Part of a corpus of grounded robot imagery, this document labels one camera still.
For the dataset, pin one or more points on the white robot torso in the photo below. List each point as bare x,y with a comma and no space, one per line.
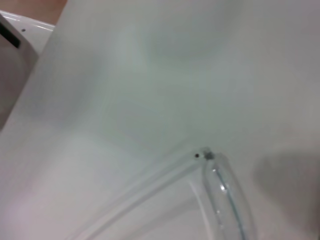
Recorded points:
15,75

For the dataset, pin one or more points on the clear white glasses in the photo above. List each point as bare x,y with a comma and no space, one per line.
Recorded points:
215,180

